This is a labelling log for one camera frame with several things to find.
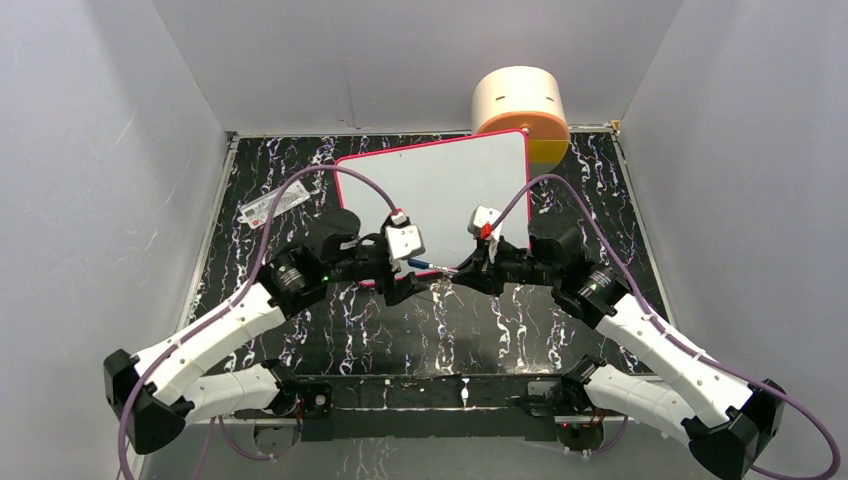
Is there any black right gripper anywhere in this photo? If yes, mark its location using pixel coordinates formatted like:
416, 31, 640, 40
450, 235, 559, 298

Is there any pink-framed whiteboard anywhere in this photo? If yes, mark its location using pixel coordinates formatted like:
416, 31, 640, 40
337, 130, 530, 267

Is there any blue marker cap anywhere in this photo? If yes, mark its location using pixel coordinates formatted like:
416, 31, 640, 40
407, 258, 432, 270

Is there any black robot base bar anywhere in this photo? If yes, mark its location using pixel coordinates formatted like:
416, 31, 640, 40
294, 374, 612, 448

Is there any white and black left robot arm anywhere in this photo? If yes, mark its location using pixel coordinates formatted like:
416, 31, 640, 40
103, 209, 425, 454

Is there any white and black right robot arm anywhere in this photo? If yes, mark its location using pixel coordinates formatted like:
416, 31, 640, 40
452, 206, 783, 479

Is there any white printed label card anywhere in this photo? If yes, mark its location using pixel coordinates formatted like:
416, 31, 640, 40
239, 180, 313, 230

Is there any cream and orange cylinder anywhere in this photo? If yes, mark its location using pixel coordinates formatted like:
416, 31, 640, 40
471, 66, 570, 169

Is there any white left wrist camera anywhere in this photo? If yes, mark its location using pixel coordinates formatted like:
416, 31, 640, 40
381, 212, 426, 261

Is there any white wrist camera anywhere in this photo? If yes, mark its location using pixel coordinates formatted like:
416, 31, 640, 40
381, 212, 426, 261
467, 205, 502, 262

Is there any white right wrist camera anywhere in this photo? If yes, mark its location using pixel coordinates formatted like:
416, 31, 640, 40
467, 205, 502, 262

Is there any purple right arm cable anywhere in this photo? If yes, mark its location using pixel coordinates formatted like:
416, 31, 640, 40
490, 173, 843, 480

